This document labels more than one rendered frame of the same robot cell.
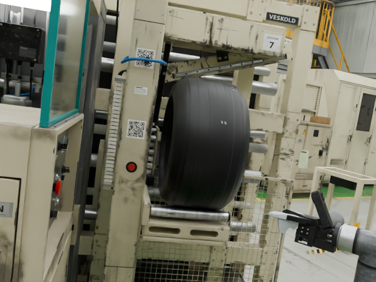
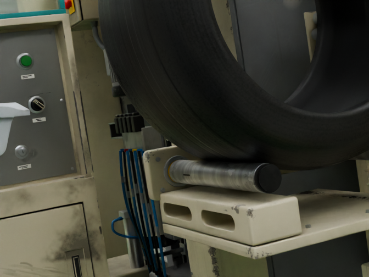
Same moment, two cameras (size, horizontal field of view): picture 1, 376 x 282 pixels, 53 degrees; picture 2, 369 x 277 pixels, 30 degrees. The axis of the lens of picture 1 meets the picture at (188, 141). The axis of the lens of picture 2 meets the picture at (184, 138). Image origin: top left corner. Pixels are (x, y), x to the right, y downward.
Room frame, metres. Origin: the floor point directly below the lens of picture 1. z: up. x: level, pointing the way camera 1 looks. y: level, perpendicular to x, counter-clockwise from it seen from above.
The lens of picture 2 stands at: (1.22, -1.18, 1.03)
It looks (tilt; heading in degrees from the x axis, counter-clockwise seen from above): 3 degrees down; 76
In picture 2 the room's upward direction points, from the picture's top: 9 degrees counter-clockwise
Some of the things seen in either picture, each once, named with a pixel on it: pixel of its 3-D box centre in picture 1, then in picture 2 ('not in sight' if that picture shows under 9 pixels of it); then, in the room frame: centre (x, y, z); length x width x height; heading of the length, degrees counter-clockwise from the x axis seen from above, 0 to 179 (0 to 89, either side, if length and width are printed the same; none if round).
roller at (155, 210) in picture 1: (189, 213); (217, 174); (1.55, -0.05, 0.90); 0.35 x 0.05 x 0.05; 100
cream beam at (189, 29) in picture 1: (220, 36); not in sight; (2.00, -0.09, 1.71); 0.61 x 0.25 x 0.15; 100
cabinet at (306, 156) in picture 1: (296, 157); not in sight; (6.40, -1.86, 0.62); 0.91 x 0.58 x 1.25; 122
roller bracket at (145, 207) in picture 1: (144, 200); (238, 159); (1.65, 0.16, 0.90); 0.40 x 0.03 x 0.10; 10
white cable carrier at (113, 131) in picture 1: (114, 132); not in sight; (1.58, 0.31, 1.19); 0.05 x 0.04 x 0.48; 10
